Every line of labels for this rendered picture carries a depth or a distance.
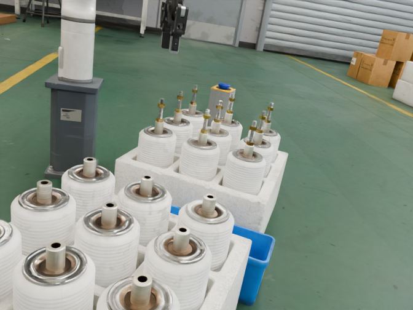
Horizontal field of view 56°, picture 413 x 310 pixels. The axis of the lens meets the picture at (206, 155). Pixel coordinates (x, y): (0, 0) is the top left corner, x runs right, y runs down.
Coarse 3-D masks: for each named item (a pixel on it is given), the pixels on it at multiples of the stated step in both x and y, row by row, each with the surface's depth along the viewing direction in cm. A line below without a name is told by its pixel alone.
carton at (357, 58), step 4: (356, 52) 472; (360, 52) 466; (364, 52) 480; (356, 56) 470; (360, 56) 462; (352, 60) 479; (356, 60) 470; (360, 60) 461; (352, 64) 479; (356, 64) 468; (360, 64) 462; (352, 68) 478; (356, 68) 467; (348, 72) 486; (352, 72) 476; (356, 72) 466; (352, 76) 475; (356, 76) 467
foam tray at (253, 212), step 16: (128, 160) 98; (176, 160) 107; (128, 176) 98; (160, 176) 95; (176, 176) 94; (272, 176) 104; (176, 192) 95; (192, 192) 93; (208, 192) 92; (224, 192) 91; (240, 192) 92; (272, 192) 98; (240, 208) 91; (256, 208) 89; (272, 208) 118; (240, 224) 92; (256, 224) 90
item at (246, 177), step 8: (232, 160) 92; (240, 160) 91; (264, 160) 94; (232, 168) 92; (240, 168) 91; (248, 168) 90; (256, 168) 91; (264, 168) 93; (224, 176) 95; (232, 176) 92; (240, 176) 91; (248, 176) 91; (256, 176) 92; (224, 184) 95; (232, 184) 93; (240, 184) 92; (248, 184) 92; (256, 184) 93; (248, 192) 93; (256, 192) 94
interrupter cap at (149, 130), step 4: (144, 128) 100; (148, 128) 101; (152, 128) 101; (164, 128) 103; (144, 132) 98; (148, 132) 98; (152, 132) 99; (164, 132) 101; (168, 132) 100; (172, 132) 100; (152, 136) 97; (156, 136) 96; (160, 136) 97; (164, 136) 97; (168, 136) 98
